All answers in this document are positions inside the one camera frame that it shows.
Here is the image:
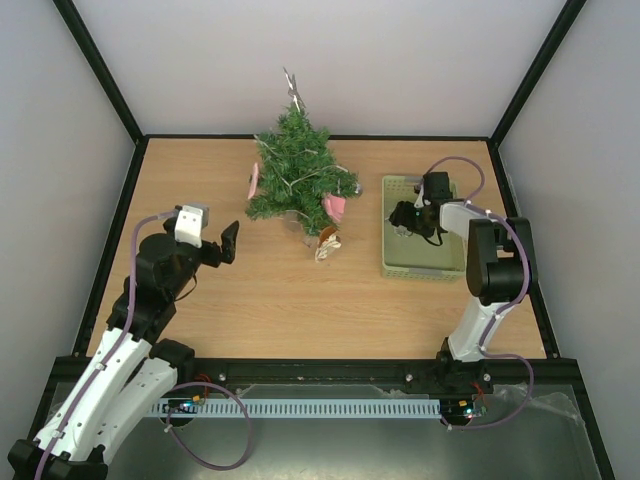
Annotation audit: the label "silver merry christmas sign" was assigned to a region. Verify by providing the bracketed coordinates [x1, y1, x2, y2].
[393, 226, 413, 238]

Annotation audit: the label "green perforated plastic basket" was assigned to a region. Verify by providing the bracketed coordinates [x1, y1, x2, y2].
[381, 175, 466, 282]

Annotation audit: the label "clear led string lights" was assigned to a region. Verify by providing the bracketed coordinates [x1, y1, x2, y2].
[253, 132, 351, 231]

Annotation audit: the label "pink felt bow ornament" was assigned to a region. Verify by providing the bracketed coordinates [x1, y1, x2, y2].
[322, 194, 346, 224]

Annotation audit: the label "snowman ornament brown hat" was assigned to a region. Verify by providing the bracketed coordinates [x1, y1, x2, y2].
[314, 226, 342, 263]

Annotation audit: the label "small green christmas tree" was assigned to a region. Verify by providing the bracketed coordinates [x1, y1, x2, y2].
[244, 102, 360, 236]

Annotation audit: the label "silver star ornament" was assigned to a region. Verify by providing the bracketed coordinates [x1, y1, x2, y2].
[283, 68, 306, 112]

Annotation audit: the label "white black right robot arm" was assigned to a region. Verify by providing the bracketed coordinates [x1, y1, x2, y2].
[388, 171, 537, 392]

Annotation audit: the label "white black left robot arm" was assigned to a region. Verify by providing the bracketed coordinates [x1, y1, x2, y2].
[8, 212, 239, 479]

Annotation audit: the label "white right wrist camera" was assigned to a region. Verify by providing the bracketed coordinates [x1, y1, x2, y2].
[414, 182, 425, 209]

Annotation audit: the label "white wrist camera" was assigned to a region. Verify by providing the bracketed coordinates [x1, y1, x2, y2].
[414, 182, 425, 209]
[174, 203, 209, 248]

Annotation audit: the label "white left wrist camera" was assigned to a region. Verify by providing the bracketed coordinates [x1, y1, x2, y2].
[174, 203, 209, 248]

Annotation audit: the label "black front mounting rail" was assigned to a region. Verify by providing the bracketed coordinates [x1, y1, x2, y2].
[194, 358, 492, 391]

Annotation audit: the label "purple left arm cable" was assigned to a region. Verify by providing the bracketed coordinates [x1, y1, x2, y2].
[32, 208, 179, 480]

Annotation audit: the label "light blue slotted cable duct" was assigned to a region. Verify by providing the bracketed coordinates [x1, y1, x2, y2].
[146, 398, 441, 419]

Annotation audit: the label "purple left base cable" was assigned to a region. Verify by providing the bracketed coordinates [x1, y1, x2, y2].
[163, 381, 252, 471]

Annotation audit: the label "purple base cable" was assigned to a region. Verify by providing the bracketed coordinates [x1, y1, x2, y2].
[163, 381, 252, 471]
[444, 352, 535, 433]

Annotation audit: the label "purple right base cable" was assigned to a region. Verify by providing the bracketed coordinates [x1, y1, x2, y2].
[444, 352, 535, 433]

